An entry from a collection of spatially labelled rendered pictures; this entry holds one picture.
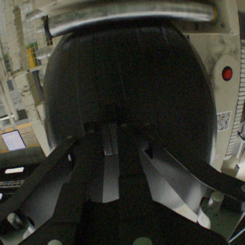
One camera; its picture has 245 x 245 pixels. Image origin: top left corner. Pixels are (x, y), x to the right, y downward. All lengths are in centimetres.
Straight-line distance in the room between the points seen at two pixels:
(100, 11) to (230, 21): 25
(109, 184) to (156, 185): 7
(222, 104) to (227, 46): 18
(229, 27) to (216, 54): 14
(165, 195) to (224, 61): 38
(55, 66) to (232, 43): 45
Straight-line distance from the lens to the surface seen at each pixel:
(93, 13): 29
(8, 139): 444
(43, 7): 30
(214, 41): 45
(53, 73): 26
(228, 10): 35
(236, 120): 62
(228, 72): 49
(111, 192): 25
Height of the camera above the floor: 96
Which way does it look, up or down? 28 degrees up
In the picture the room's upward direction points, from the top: 171 degrees clockwise
